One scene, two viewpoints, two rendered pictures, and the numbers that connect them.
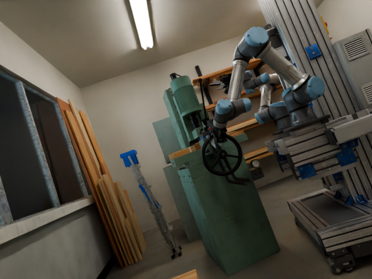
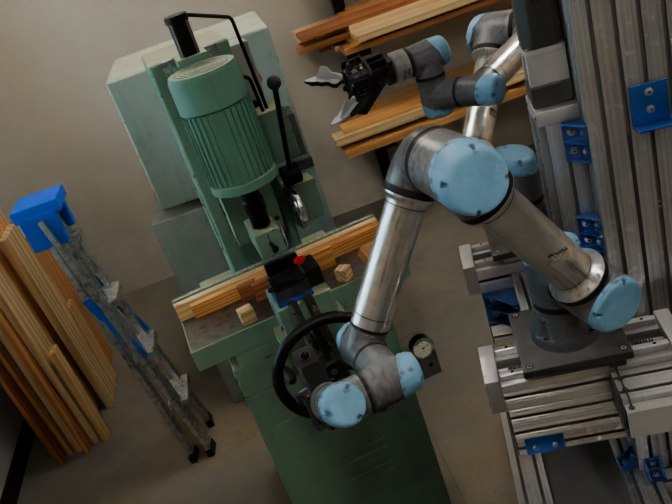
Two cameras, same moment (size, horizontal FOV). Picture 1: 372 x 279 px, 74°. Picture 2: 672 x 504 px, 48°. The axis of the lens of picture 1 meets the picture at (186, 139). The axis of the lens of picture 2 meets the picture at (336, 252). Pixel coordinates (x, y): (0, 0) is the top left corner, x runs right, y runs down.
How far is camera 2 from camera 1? 1.07 m
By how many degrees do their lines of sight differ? 32
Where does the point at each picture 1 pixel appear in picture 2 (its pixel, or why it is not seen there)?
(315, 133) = (586, 375)
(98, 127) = not seen: outside the picture
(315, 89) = (612, 318)
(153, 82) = not seen: outside the picture
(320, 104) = (625, 255)
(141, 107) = not seen: outside the picture
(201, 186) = (269, 411)
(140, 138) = (62, 24)
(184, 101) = (218, 157)
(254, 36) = (462, 191)
